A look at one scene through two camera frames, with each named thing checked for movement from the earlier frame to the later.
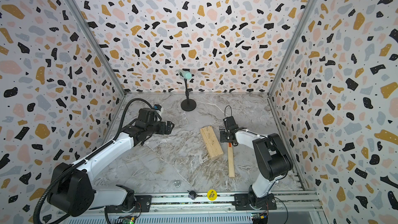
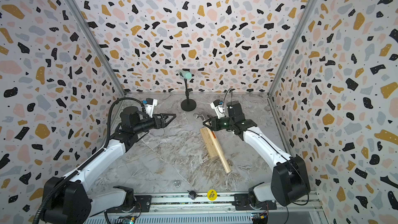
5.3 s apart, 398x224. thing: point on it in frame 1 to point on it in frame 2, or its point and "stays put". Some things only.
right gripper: (223, 138) to (216, 123)
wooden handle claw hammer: (231, 166) to (225, 162)
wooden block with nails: (211, 142) stays put
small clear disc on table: (177, 184) stays put
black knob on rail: (192, 195) stays put
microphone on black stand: (187, 105) stays put
